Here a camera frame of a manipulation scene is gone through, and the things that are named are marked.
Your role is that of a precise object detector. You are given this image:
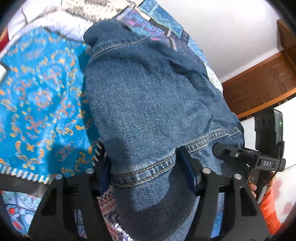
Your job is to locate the blue denim jacket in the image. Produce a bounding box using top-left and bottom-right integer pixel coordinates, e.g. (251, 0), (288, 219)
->
(84, 20), (244, 240)

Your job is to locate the right hand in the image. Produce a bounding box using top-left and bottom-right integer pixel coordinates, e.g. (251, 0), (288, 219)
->
(247, 178), (275, 198)

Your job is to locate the blue patchwork quilt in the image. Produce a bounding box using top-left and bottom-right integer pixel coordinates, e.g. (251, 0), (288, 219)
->
(1, 1), (223, 236)

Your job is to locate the wooden door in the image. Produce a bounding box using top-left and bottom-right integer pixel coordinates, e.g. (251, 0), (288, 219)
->
(222, 20), (295, 120)

